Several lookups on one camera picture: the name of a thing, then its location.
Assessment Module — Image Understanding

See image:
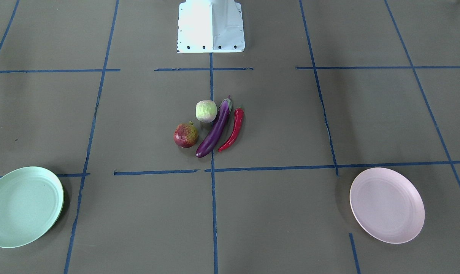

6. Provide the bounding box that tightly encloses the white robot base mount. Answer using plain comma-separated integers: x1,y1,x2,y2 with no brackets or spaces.
177,0,246,53

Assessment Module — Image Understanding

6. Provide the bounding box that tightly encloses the pink plate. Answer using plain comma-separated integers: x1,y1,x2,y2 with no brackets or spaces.
349,167,426,244

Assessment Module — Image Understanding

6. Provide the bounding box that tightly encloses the green cabbage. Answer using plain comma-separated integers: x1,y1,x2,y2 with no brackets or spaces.
195,100,218,123

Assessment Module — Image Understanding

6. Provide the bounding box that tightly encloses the purple eggplant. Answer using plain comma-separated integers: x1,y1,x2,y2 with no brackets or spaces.
195,95,232,158

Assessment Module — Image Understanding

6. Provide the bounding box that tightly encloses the green plate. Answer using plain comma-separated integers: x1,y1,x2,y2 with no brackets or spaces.
0,167,64,249

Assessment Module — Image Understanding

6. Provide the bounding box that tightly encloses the red yellow pomegranate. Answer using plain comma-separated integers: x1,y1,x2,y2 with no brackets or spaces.
173,121,199,148

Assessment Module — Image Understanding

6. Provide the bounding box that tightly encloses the red chili pepper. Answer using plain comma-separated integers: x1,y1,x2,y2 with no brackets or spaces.
218,107,244,152

